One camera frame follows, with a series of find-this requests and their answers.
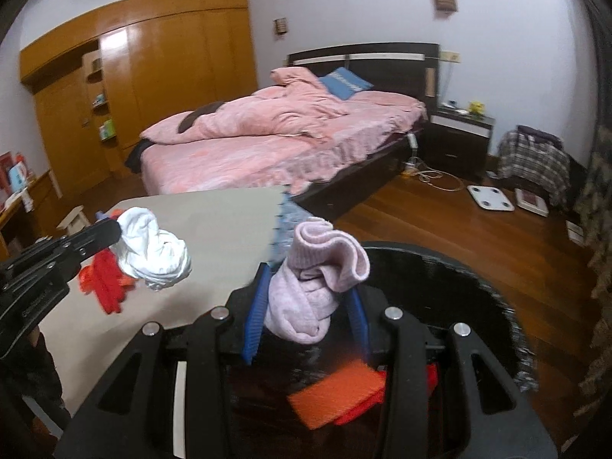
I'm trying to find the plaid shirt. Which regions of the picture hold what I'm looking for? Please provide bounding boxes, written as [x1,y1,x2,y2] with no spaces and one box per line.
[497,127,572,206]

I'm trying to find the red sock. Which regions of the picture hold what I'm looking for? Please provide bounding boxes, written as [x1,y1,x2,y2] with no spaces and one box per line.
[78,251,139,316]

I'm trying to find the white bathroom scale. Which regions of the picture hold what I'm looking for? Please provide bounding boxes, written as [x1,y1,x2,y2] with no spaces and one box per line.
[467,184,516,212]

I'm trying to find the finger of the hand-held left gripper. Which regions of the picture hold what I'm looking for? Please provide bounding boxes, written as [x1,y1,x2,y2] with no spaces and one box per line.
[0,219,123,282]

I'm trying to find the pink quilt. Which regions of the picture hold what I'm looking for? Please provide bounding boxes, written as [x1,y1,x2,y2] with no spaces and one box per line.
[138,67,355,146]

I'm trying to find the white cable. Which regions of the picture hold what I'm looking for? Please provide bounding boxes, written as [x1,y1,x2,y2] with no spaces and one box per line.
[411,167,464,193]

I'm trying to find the dark wooden bed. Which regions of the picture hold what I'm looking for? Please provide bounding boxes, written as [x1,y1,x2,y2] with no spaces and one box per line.
[125,42,441,221]

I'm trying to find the wooden wardrobe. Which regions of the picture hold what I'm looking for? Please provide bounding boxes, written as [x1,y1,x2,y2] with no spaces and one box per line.
[19,0,259,197]

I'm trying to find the patterned curtain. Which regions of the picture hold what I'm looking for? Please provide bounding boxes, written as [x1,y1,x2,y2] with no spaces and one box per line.
[571,124,612,422]

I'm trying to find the pale pink sock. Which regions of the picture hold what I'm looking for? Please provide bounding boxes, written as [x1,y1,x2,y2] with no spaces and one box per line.
[264,217,371,343]

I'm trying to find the white scale with red panel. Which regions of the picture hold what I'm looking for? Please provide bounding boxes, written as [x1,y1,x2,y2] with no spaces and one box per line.
[514,188,550,217]

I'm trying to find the dark nightstand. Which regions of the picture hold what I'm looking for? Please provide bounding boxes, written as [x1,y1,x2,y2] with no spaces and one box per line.
[423,107,495,182]

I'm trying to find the white sock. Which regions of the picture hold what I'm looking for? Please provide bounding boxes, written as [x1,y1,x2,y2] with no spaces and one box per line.
[111,207,193,292]

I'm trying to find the wooden desk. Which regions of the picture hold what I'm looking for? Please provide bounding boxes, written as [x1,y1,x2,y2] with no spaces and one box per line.
[0,169,53,259]

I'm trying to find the blue pillow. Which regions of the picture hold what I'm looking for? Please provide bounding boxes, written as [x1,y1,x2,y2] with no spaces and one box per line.
[318,68,374,101]

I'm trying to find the red cloth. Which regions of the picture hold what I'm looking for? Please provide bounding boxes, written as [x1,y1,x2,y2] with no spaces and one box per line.
[335,363,438,426]

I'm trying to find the orange cloth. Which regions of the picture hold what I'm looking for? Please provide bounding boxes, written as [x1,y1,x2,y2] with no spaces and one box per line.
[287,358,388,430]

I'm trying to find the black round bin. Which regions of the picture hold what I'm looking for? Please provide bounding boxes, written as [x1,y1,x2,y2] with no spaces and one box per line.
[225,240,539,459]

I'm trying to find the white stool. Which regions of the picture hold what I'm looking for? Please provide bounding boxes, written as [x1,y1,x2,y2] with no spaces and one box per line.
[56,205,91,236]

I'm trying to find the black cloth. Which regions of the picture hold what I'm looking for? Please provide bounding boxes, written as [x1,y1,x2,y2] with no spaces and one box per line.
[125,140,155,173]

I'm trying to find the blue patterned cloth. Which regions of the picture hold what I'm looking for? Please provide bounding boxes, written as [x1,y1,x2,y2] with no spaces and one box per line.
[269,194,313,269]

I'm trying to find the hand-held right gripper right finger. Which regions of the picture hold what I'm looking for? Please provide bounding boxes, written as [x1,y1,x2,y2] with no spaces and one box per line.
[345,291,558,459]

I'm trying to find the red boxes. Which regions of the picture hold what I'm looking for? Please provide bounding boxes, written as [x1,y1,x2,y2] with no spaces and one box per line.
[0,150,34,198]

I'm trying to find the pink bed sheet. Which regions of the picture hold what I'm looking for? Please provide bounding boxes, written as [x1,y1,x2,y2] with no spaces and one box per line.
[141,91,428,198]

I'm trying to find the dark brown cloth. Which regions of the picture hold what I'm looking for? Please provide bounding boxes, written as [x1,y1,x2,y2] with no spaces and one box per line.
[177,102,228,135]

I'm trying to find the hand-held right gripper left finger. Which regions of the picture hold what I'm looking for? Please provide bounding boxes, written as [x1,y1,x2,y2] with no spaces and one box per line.
[55,264,272,459]

